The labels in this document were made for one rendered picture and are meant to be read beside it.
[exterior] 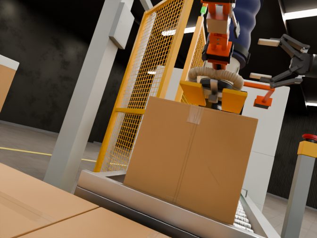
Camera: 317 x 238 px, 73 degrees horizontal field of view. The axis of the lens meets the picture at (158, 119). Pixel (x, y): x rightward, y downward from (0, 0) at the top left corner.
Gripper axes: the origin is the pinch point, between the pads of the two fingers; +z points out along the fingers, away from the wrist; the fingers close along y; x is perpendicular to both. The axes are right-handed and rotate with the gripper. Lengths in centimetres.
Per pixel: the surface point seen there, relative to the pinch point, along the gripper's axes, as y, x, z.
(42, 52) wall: -161, 473, 664
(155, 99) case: 24.4, -3.7, 32.5
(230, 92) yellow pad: 11.5, 9.2, 6.5
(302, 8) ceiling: -283, 332, -72
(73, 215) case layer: 64, -29, 35
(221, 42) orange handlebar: 0.9, -9.5, 12.8
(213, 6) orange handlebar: 0.6, -26.7, 15.4
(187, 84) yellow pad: 11.8, 9.2, 24.7
